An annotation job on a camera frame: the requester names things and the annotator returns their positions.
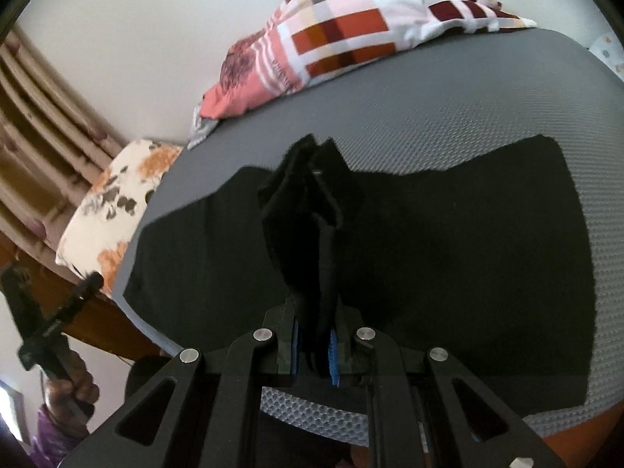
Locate beige patterned curtain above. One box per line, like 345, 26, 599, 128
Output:
0, 24, 125, 269

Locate person's left forearm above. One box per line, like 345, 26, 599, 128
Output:
28, 402, 89, 468

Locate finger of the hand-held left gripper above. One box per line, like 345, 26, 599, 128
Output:
56, 272, 105, 321

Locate grey mesh mattress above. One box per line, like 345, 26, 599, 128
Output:
111, 28, 617, 449

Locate person's left hand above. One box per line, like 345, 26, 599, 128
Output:
43, 344, 101, 437

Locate wooden bed frame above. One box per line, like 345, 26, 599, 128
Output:
0, 234, 163, 358

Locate floral pillow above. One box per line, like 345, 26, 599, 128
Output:
55, 139, 183, 298

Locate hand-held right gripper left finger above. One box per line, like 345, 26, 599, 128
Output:
58, 303, 300, 468

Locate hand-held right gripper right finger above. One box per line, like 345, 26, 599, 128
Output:
330, 306, 567, 468

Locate pink patterned blanket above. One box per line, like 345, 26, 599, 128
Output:
200, 0, 537, 120

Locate white spotted cloth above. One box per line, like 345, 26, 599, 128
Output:
587, 29, 624, 79

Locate black pants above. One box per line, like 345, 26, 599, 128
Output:
122, 134, 598, 408

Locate grey striped cloth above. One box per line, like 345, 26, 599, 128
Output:
188, 105, 220, 150

